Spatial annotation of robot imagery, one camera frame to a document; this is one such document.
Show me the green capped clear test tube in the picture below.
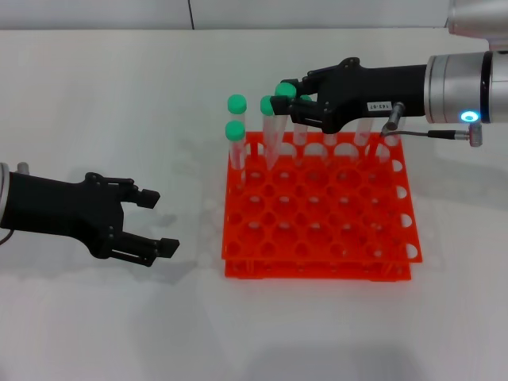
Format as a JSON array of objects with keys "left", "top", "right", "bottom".
[
  {"left": 224, "top": 121, "right": 248, "bottom": 187},
  {"left": 354, "top": 117, "right": 374, "bottom": 162},
  {"left": 264, "top": 82, "right": 298, "bottom": 172},
  {"left": 292, "top": 94, "right": 314, "bottom": 166},
  {"left": 383, "top": 133, "right": 402, "bottom": 160},
  {"left": 260, "top": 96, "right": 281, "bottom": 167},
  {"left": 324, "top": 131, "right": 339, "bottom": 164},
  {"left": 226, "top": 94, "right": 249, "bottom": 136}
]

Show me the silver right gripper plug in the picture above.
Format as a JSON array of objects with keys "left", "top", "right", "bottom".
[{"left": 386, "top": 101, "right": 406, "bottom": 130}]

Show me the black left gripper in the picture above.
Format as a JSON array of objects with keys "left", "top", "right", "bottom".
[{"left": 6, "top": 171, "right": 181, "bottom": 268}]

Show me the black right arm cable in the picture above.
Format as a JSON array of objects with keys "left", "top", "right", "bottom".
[{"left": 379, "top": 120, "right": 486, "bottom": 148}]

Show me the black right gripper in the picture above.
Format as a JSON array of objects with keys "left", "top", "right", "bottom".
[{"left": 269, "top": 57, "right": 429, "bottom": 134}]

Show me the orange plastic test tube rack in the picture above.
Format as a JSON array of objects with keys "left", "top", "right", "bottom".
[{"left": 221, "top": 130, "right": 425, "bottom": 282}]

